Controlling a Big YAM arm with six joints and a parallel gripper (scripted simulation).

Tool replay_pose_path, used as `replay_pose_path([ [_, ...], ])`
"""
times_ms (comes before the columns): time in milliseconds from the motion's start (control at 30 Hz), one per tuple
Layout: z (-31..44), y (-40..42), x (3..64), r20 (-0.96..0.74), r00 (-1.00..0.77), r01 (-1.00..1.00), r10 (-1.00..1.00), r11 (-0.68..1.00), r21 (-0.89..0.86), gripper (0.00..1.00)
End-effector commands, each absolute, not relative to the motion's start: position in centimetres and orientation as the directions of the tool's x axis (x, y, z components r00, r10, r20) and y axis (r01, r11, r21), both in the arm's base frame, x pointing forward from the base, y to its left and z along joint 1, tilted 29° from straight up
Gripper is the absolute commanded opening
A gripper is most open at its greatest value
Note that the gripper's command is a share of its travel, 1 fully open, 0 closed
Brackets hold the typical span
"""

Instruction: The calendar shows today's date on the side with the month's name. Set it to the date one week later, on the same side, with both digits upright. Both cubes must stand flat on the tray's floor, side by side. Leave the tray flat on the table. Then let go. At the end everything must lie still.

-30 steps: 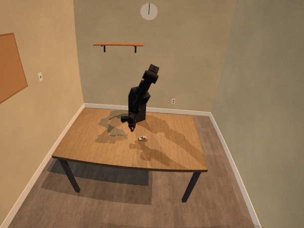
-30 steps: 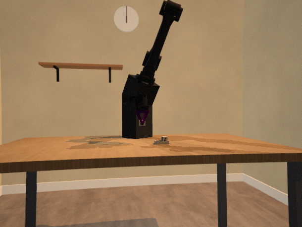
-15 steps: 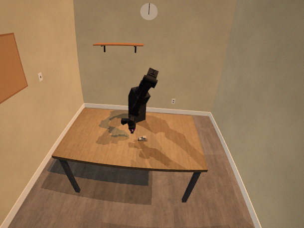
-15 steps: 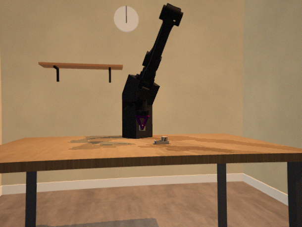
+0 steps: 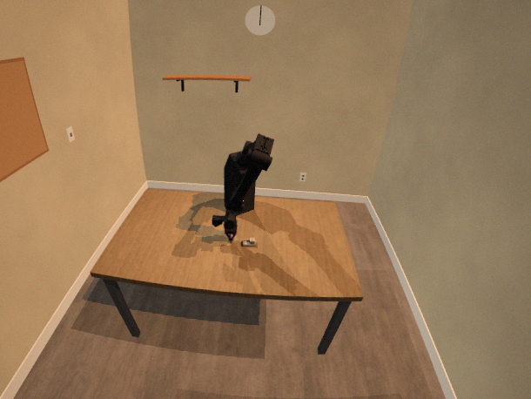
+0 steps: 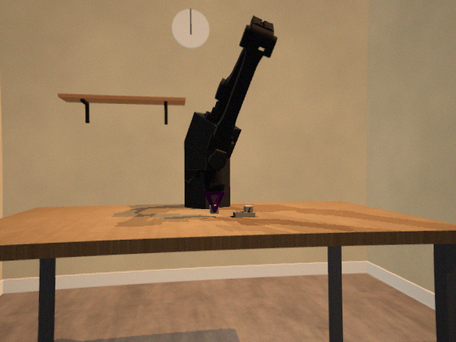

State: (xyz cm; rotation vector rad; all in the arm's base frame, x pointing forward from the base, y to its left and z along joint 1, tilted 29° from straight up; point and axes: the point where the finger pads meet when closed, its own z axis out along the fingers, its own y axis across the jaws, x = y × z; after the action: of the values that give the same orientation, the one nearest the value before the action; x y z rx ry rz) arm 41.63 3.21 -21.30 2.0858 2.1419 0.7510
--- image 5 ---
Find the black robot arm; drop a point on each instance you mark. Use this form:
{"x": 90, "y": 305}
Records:
{"x": 257, "y": 160}

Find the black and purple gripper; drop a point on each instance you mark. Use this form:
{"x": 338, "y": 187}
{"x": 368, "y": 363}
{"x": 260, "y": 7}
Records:
{"x": 234, "y": 231}

